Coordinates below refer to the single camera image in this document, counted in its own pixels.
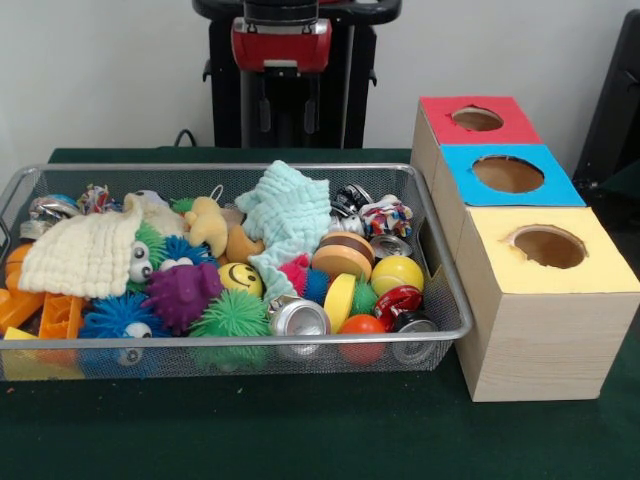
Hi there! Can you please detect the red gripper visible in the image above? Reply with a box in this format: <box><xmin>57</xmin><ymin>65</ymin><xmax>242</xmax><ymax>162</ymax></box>
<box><xmin>230</xmin><ymin>17</ymin><xmax>333</xmax><ymax>134</ymax></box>

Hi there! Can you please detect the mint green cloth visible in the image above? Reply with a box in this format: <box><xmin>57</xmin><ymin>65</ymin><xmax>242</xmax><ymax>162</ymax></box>
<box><xmin>234</xmin><ymin>160</ymin><xmax>331</xmax><ymax>302</ymax></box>

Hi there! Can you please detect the yellow plush duck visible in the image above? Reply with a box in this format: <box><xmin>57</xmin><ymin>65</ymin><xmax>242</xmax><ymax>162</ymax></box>
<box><xmin>182</xmin><ymin>184</ymin><xmax>230</xmax><ymax>259</ymax></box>

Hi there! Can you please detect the shallow silver mesh bin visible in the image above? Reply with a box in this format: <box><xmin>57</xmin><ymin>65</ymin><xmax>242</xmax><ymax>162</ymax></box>
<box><xmin>0</xmin><ymin>162</ymin><xmax>474</xmax><ymax>382</ymax></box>

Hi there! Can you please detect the wooden box with three holes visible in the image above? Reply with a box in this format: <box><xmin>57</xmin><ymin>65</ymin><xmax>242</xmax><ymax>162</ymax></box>
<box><xmin>410</xmin><ymin>95</ymin><xmax>640</xmax><ymax>404</ymax></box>

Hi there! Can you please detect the toy hamburger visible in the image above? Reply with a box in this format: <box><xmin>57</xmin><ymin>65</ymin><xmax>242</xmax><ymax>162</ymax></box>
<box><xmin>310</xmin><ymin>230</ymin><xmax>376</xmax><ymax>282</ymax></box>

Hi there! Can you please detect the yellow ball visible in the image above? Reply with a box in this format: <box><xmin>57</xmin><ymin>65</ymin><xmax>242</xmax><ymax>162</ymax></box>
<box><xmin>370</xmin><ymin>256</ymin><xmax>425</xmax><ymax>297</ymax></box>

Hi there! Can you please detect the purple spiky rubber toy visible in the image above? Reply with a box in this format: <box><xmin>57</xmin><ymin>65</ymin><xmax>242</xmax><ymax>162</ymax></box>
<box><xmin>142</xmin><ymin>263</ymin><xmax>225</xmax><ymax>335</ymax></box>

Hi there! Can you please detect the crushed red can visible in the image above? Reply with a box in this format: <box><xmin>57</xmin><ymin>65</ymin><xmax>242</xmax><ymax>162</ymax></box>
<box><xmin>373</xmin><ymin>284</ymin><xmax>440</xmax><ymax>363</ymax></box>

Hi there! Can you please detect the orange red ball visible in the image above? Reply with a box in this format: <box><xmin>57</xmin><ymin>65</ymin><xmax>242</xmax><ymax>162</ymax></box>
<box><xmin>339</xmin><ymin>314</ymin><xmax>388</xmax><ymax>364</ymax></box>

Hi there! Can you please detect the cream knitted cloth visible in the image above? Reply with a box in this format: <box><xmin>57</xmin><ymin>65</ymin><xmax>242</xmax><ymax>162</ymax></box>
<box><xmin>17</xmin><ymin>193</ymin><xmax>187</xmax><ymax>300</ymax></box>

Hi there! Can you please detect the dark green tablecloth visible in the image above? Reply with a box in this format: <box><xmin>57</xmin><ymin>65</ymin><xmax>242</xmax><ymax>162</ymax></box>
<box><xmin>0</xmin><ymin>145</ymin><xmax>640</xmax><ymax>480</ymax></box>
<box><xmin>599</xmin><ymin>162</ymin><xmax>640</xmax><ymax>201</ymax></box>

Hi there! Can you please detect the black stand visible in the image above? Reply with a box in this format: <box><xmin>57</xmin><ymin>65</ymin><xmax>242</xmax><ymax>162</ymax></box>
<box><xmin>572</xmin><ymin>9</ymin><xmax>640</xmax><ymax>189</ymax></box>

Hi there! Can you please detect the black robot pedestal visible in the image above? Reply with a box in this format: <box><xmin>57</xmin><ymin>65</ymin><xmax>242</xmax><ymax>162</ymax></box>
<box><xmin>192</xmin><ymin>0</ymin><xmax>404</xmax><ymax>149</ymax></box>

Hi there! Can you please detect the green stringy rubber ball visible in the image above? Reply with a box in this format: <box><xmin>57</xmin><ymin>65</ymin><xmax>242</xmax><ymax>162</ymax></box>
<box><xmin>189</xmin><ymin>288</ymin><xmax>272</xmax><ymax>372</ymax></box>

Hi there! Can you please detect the blue stringy ball with eyes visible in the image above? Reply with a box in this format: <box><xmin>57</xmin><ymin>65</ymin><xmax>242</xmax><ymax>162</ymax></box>
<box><xmin>78</xmin><ymin>292</ymin><xmax>174</xmax><ymax>379</ymax></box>

